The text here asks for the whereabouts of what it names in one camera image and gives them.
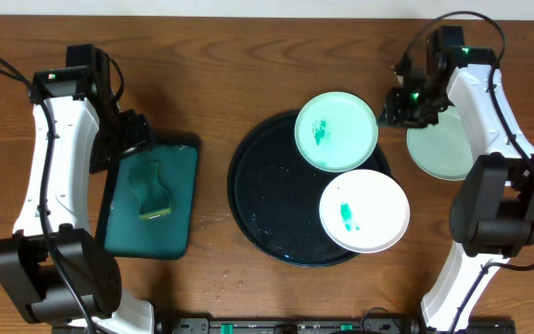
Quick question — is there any white plate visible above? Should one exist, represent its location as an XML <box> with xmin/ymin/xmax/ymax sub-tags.
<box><xmin>319</xmin><ymin>169</ymin><xmax>411</xmax><ymax>253</ymax></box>

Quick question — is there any black rectangular sponge tray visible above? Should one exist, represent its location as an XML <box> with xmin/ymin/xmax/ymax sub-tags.
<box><xmin>95</xmin><ymin>133</ymin><xmax>200</xmax><ymax>260</ymax></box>

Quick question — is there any green yellow sponge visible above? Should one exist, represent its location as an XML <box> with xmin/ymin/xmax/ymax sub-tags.
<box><xmin>128</xmin><ymin>161</ymin><xmax>172</xmax><ymax>220</ymax></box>

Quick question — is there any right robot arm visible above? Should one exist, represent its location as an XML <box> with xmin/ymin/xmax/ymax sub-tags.
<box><xmin>378</xmin><ymin>26</ymin><xmax>534</xmax><ymax>333</ymax></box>

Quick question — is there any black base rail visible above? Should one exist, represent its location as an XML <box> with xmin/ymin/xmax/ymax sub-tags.
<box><xmin>155</xmin><ymin>315</ymin><xmax>516</xmax><ymax>334</ymax></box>

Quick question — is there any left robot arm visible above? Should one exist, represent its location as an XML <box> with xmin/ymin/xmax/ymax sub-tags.
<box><xmin>0</xmin><ymin>44</ymin><xmax>156</xmax><ymax>333</ymax></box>

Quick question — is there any round black serving tray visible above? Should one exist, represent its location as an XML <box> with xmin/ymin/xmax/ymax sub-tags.
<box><xmin>225</xmin><ymin>109</ymin><xmax>392</xmax><ymax>268</ymax></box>

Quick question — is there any mint green plate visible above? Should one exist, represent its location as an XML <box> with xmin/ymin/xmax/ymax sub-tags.
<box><xmin>294</xmin><ymin>92</ymin><xmax>378</xmax><ymax>173</ymax></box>
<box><xmin>406</xmin><ymin>107</ymin><xmax>474</xmax><ymax>181</ymax></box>

